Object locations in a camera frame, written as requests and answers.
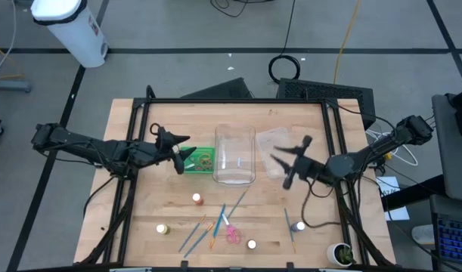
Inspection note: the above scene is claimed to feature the black keyboard with blue light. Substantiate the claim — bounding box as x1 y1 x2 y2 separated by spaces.
433 213 462 261

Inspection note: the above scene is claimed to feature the thick blue paintbrush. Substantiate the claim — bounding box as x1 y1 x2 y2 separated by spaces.
209 203 227 251

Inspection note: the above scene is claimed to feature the white cable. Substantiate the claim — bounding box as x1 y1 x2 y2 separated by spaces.
364 128 420 168

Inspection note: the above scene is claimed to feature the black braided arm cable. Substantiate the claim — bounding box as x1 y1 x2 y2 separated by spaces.
300 178 343 230

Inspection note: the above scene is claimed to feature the white trash bin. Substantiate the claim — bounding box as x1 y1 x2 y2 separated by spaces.
29 0 110 69

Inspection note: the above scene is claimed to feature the grey floor stand base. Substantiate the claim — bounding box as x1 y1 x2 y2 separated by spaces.
0 76 32 94

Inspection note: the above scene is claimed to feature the white rounded object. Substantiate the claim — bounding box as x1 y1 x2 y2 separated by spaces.
411 224 436 246

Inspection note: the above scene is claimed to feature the yellow cable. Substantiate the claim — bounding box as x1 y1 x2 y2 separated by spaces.
333 0 363 85

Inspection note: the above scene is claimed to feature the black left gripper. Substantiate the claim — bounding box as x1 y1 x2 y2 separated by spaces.
147 122 197 175

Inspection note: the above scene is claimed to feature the fine-tipped blue paintbrush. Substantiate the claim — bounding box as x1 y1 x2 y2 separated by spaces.
226 187 250 220

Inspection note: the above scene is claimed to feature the black coiled cable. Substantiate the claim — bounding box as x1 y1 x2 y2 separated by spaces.
267 0 302 85

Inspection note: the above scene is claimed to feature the frosted shallow plastic tray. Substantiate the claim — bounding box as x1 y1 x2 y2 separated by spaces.
255 127 304 181

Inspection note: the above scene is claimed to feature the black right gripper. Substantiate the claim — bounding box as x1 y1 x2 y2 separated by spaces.
270 136 330 189

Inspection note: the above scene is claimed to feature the green plastic basket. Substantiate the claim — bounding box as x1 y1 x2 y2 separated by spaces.
179 146 216 175

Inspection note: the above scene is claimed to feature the clear plastic bin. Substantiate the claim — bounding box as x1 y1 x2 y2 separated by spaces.
212 122 257 187

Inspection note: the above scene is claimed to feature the black flat panel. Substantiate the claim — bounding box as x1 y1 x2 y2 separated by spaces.
180 76 253 100

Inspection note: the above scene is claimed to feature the white pot with plant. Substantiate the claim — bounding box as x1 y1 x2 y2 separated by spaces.
326 242 357 268

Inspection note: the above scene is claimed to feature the black metal table frame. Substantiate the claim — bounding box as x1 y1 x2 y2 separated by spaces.
77 85 396 272

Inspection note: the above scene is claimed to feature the white paper sheet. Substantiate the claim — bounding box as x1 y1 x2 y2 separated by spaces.
374 176 411 222

